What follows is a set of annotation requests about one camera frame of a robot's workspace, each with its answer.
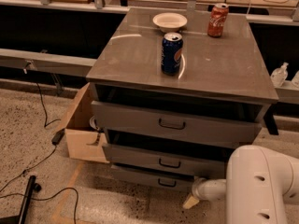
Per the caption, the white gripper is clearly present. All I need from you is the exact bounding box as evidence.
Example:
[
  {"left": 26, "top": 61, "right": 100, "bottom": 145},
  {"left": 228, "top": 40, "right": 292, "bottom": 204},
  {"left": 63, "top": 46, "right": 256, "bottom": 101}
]
[{"left": 182, "top": 178, "right": 206, "bottom": 210}]

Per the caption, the grey bottom drawer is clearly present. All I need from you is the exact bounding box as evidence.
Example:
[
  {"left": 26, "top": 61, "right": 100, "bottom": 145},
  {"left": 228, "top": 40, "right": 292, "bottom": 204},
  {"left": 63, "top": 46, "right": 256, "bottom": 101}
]
[{"left": 111, "top": 164, "right": 193, "bottom": 192}]

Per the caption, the grey drawer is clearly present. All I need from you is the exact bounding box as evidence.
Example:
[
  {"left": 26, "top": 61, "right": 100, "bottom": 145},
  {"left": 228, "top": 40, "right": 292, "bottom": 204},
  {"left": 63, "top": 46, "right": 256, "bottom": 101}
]
[
  {"left": 103, "top": 144, "right": 226, "bottom": 178},
  {"left": 92, "top": 101, "right": 261, "bottom": 148},
  {"left": 111, "top": 164, "right": 193, "bottom": 192}
]

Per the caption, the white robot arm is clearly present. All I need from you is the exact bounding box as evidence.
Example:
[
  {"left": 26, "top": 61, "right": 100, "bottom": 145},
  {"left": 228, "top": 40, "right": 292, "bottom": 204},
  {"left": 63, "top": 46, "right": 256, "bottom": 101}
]
[{"left": 183, "top": 146, "right": 299, "bottom": 224}]

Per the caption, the grey middle drawer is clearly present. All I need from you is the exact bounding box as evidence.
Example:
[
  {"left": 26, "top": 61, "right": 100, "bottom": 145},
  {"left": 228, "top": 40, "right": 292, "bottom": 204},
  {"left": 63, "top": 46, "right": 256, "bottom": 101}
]
[{"left": 103, "top": 144, "right": 226, "bottom": 178}]

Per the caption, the grey top drawer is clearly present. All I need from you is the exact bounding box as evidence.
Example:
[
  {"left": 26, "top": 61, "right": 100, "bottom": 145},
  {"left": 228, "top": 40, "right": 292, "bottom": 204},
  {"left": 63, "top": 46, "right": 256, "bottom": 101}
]
[{"left": 92, "top": 101, "right": 261, "bottom": 148}]

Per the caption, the grey drawer cabinet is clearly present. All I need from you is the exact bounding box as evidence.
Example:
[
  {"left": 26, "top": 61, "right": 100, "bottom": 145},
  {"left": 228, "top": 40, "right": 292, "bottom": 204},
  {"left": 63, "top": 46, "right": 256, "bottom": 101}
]
[{"left": 86, "top": 7, "right": 279, "bottom": 193}]

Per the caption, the cardboard box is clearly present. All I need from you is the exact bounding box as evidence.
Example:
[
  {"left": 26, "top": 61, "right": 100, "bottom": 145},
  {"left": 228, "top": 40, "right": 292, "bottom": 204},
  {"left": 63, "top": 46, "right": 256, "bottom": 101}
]
[{"left": 56, "top": 84, "right": 107, "bottom": 163}]

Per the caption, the black power adapter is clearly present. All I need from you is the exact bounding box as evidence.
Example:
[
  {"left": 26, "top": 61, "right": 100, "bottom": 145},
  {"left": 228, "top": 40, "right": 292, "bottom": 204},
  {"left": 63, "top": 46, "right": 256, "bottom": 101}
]
[{"left": 51, "top": 129, "right": 64, "bottom": 146}]

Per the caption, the blue pepsi can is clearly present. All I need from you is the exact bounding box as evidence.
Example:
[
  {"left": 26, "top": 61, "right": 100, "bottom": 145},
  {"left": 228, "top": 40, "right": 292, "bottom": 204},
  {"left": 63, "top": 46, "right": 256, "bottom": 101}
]
[{"left": 161, "top": 33, "right": 183, "bottom": 76}]

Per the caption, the black stand foot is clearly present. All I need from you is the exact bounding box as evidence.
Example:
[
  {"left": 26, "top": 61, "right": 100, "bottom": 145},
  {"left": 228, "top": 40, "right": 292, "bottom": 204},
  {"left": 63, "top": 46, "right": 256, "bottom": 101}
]
[{"left": 0, "top": 175, "right": 41, "bottom": 224}]

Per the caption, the white bowl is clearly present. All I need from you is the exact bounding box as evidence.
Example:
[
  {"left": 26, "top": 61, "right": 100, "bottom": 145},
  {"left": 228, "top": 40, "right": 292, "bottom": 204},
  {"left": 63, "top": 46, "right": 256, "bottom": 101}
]
[{"left": 152, "top": 12, "right": 187, "bottom": 33}]

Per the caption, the red coca-cola can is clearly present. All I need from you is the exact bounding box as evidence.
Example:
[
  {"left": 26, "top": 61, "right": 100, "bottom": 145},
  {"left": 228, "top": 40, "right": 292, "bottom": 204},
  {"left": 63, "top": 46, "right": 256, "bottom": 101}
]
[{"left": 207, "top": 3, "right": 229, "bottom": 37}]

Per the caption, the grey metal rail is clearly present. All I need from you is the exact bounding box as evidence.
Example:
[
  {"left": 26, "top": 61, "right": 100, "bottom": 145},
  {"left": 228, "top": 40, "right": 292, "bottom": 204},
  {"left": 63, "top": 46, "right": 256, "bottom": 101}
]
[{"left": 0, "top": 49, "right": 96, "bottom": 77}]

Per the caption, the black floor cable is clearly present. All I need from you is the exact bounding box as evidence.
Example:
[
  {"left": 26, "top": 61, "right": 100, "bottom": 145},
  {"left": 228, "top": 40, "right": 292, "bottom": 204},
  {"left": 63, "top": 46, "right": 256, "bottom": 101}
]
[{"left": 0, "top": 63, "right": 80, "bottom": 224}]

